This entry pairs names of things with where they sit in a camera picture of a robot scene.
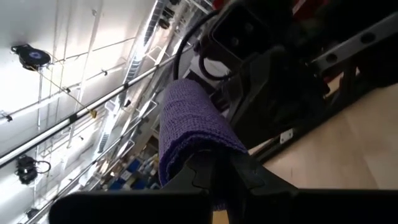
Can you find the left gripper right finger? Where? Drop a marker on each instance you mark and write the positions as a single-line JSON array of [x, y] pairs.
[[311, 208]]

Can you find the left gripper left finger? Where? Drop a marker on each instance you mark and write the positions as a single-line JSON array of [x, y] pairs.
[[140, 208]]

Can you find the purple elastic bandage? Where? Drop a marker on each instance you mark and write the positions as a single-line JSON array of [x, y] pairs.
[[186, 118]]

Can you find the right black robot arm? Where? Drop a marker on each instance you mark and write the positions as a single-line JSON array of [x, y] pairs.
[[342, 15]]

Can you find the blue storage bins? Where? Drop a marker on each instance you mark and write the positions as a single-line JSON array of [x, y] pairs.
[[133, 166]]

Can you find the grey metal beam with holes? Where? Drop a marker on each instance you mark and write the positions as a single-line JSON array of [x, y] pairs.
[[351, 45]]

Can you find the overhead light bar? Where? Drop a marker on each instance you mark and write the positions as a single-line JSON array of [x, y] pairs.
[[62, 124]]

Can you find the black reel with blue logo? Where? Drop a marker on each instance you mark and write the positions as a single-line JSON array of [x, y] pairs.
[[31, 57]]

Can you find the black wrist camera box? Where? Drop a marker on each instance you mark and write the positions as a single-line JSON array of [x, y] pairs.
[[239, 34]]

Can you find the black ceiling camera device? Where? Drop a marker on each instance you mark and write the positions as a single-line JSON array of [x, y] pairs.
[[26, 169]]

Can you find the silver ventilation duct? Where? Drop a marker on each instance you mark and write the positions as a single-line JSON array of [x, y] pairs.
[[135, 65]]

